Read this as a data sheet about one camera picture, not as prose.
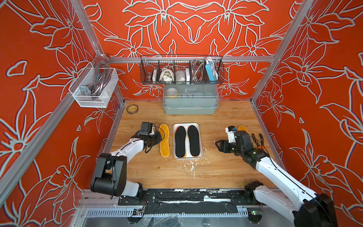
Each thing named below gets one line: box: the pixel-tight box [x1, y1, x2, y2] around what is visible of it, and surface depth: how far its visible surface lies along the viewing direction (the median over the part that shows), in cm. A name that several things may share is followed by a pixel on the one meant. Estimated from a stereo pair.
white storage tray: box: [172, 122, 204, 161], surface depth 94 cm
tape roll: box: [126, 104, 139, 115], surface depth 116 cm
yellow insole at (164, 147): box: [158, 123, 170, 158], surface depth 91 cm
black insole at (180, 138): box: [174, 125, 187, 158], surface depth 94 cm
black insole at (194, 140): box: [188, 124, 200, 157], surface depth 94 cm
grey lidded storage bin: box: [162, 84, 220, 115], surface depth 102 cm
